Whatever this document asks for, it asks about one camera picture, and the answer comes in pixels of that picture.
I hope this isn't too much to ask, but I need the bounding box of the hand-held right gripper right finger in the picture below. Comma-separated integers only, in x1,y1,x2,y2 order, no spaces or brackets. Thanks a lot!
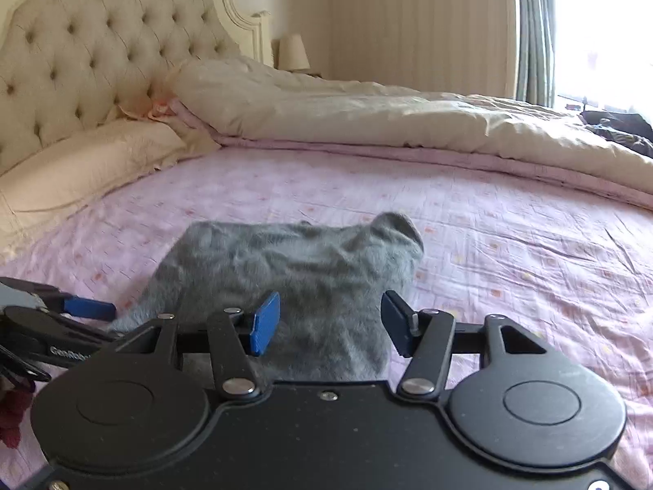
382,291,552,398

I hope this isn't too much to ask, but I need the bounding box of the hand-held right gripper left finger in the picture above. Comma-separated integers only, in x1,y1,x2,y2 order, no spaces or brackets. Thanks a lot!
109,291,281,398

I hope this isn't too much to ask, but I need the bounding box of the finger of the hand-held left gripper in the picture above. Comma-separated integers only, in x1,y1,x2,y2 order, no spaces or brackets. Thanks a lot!
31,288,117,321

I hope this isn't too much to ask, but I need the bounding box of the grey argyle sweater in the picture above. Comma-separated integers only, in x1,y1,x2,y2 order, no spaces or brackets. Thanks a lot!
109,212,425,383

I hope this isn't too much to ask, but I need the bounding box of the dark clothes pile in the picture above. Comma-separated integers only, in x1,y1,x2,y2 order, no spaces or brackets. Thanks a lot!
579,109,653,156

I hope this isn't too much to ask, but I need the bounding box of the dark red cloth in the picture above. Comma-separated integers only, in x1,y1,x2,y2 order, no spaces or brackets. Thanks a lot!
0,378,34,450

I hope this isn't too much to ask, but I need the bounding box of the pink patterned bed sheet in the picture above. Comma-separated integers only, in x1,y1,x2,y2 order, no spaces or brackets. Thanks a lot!
0,148,653,490

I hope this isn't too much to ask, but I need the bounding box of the cream pillow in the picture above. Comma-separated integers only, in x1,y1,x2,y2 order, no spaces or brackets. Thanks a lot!
0,120,205,266

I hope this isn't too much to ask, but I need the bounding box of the orange patterned cloth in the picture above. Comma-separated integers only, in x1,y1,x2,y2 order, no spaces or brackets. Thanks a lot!
120,97,177,120

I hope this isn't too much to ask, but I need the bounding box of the cream duvet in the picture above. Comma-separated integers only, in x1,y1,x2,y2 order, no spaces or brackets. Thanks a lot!
171,58,653,200

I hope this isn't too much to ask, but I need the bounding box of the cream tufted headboard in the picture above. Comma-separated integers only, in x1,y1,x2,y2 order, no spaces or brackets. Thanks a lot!
0,0,271,174

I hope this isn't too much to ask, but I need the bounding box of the cream table lamp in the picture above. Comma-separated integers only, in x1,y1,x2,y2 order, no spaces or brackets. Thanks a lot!
278,34,311,73

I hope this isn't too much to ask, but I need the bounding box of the grey-green curtain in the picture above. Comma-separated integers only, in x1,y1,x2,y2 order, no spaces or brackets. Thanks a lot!
515,0,557,108

